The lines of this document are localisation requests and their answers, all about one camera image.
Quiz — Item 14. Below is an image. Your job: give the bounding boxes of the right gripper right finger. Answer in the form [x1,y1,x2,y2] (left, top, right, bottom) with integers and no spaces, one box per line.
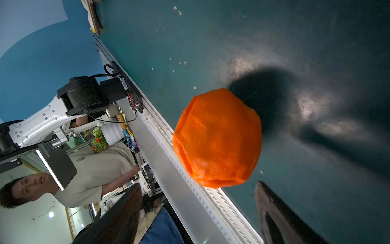
[255,182,327,244]

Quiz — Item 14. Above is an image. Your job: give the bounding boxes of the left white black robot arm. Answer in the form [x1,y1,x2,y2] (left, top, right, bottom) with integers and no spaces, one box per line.
[1,76,128,156]

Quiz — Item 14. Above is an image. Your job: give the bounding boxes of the aluminium mounting rail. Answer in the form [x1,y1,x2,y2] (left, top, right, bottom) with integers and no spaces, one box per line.
[92,35,264,244]

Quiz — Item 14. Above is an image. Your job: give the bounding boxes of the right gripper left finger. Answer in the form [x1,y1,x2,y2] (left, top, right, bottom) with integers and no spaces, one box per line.
[73,184,143,244]

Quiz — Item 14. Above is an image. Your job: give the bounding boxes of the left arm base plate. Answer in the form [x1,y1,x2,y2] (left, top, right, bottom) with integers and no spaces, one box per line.
[111,61,144,114]

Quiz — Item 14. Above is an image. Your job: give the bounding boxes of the person in beige shirt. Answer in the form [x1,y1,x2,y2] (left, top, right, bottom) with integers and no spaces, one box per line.
[0,141,185,244]

